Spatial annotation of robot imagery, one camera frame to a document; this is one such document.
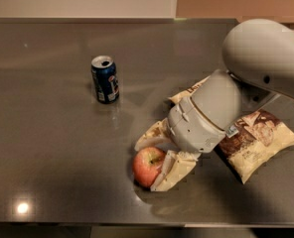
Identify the sea salt chips bag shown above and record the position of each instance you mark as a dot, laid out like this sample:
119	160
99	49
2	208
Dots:
251	140

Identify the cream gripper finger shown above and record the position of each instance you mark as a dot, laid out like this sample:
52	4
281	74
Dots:
156	136
175	167

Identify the blue soda can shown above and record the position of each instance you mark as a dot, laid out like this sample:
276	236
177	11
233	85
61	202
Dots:
103	70

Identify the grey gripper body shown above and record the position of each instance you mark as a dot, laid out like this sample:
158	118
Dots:
191	127

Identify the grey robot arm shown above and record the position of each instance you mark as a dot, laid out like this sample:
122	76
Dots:
258	56

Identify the red apple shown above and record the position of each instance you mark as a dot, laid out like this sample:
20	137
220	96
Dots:
147	164

